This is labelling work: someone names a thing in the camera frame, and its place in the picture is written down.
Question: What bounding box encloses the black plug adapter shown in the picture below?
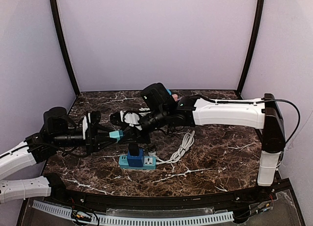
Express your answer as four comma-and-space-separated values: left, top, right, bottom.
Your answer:
128, 143, 139, 157

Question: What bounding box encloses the teal small charger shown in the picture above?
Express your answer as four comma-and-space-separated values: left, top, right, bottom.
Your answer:
109, 130, 124, 142

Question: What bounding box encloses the dark blue cube socket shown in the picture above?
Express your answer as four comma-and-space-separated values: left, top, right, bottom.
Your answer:
127, 148, 144, 168

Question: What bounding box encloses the black cable bundle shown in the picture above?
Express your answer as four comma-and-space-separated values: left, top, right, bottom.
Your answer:
167, 124, 186, 136

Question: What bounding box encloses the teal power strip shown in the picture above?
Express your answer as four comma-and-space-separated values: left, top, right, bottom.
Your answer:
118, 155, 157, 170

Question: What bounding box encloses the pink charger plug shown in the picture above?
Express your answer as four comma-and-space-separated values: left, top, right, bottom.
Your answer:
172, 94, 179, 101

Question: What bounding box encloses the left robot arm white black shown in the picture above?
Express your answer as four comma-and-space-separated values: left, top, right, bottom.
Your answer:
0, 107, 123, 203

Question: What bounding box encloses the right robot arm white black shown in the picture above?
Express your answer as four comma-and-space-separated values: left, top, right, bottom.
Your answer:
109, 83, 289, 186

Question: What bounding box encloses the white teal strip cord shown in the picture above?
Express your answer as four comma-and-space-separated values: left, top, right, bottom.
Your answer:
149, 130, 196, 166

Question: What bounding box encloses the black front aluminium rail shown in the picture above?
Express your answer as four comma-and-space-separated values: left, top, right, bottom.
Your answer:
46, 184, 269, 213

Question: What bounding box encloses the white slotted cable duct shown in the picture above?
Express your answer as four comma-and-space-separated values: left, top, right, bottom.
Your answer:
32, 200, 234, 226

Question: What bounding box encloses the left black frame post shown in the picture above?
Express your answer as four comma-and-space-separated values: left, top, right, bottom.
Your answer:
49, 0, 80, 97

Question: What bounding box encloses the black frame post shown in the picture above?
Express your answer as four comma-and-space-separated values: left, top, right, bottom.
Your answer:
236, 0, 265, 97
49, 0, 80, 97

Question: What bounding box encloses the right black frame post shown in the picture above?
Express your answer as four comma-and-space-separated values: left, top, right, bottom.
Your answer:
236, 0, 265, 97

